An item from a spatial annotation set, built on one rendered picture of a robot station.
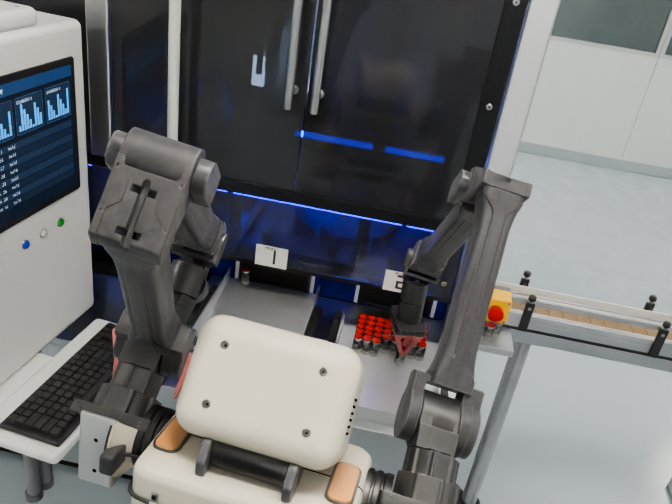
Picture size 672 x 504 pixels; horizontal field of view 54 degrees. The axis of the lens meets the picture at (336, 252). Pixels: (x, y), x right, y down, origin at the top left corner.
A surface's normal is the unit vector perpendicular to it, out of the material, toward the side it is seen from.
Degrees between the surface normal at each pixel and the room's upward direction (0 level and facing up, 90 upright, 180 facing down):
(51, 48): 90
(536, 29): 90
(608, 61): 90
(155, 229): 54
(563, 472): 0
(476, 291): 50
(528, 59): 90
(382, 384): 0
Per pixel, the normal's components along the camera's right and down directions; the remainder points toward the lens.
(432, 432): 0.15, -0.37
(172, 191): 0.08, -0.11
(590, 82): -0.15, 0.46
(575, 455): 0.14, -0.87
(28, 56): 0.95, 0.25
